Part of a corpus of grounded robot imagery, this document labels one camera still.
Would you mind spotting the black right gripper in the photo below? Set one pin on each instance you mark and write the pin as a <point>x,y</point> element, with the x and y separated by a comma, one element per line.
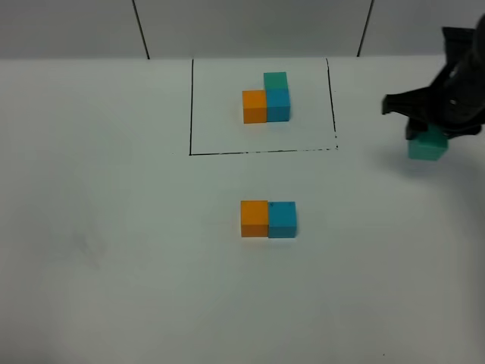
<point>457,101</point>

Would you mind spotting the template blue block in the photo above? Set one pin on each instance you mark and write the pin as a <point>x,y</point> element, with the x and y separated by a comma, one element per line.
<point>278,105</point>

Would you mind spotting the template green block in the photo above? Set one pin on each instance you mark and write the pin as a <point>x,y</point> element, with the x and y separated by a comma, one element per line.
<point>275,80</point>

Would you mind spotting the template orange block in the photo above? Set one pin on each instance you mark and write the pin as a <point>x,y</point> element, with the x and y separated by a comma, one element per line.
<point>254,105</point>

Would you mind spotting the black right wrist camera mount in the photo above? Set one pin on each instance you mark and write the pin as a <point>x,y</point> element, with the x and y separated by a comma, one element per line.
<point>414,104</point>

